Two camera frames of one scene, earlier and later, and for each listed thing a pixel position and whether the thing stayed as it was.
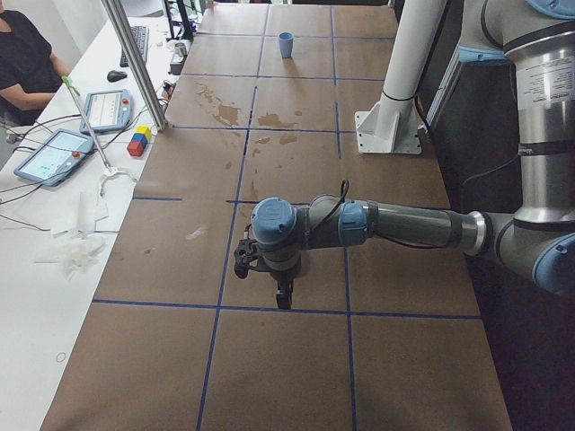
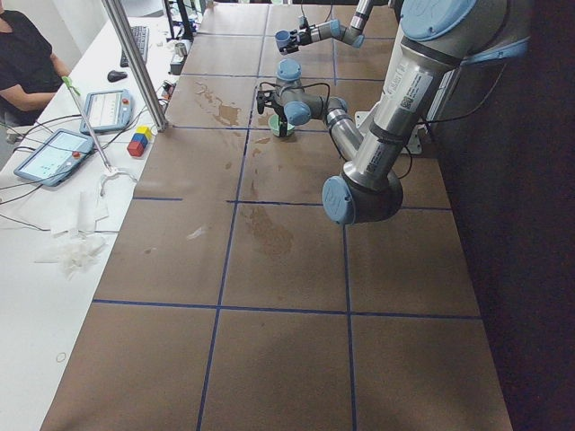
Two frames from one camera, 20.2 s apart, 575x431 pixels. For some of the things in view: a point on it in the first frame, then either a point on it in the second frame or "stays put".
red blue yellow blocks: [139, 140] stays put
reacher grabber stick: [111, 171] stays put
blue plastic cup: [286, 39] stays put
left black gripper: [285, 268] to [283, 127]
